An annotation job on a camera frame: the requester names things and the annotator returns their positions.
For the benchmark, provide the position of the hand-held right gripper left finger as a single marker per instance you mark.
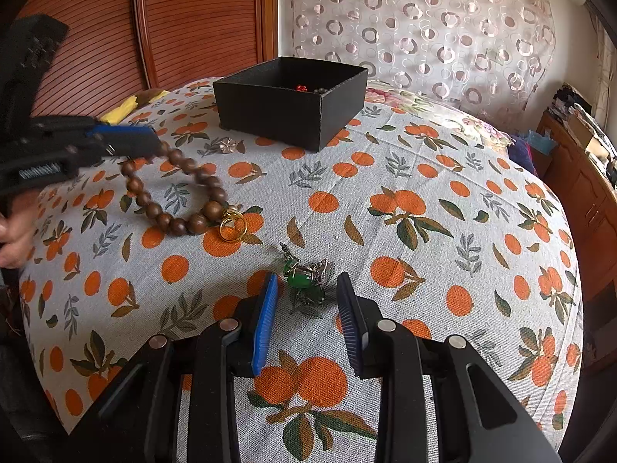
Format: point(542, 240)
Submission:
point(265, 328)

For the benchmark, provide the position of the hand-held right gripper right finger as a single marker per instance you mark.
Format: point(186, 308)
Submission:
point(352, 328)

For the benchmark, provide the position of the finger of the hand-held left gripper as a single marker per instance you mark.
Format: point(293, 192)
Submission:
point(125, 131)
point(33, 48)

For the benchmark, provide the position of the black cardboard box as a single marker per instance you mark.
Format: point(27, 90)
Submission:
point(274, 115)

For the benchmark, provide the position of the person's left hand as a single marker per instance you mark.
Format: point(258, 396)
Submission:
point(17, 236)

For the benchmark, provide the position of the yellow brown striped cloth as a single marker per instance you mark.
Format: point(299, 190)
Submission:
point(120, 112)

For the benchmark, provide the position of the orange fruit print tablecloth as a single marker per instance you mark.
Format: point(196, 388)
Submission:
point(385, 251)

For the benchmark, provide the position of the silver flower brooch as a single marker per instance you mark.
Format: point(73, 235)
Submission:
point(227, 145)

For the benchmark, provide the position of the brown wooden slatted wardrobe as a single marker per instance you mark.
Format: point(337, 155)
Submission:
point(193, 24)

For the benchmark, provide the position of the floral bedspread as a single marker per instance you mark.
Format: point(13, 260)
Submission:
point(448, 111)

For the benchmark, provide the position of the dark blue blanket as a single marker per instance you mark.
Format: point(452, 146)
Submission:
point(523, 154)

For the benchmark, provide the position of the brown wooden low cabinet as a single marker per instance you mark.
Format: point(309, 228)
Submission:
point(583, 202)

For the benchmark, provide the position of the blue paper bag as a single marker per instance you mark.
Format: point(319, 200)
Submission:
point(540, 142)

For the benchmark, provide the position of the open cardboard box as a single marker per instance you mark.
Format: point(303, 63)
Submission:
point(590, 130)

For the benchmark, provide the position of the circle print sheer curtain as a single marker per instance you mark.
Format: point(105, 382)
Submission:
point(424, 24)

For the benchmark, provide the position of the pale patterned window curtain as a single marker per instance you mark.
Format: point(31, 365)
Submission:
point(605, 62)

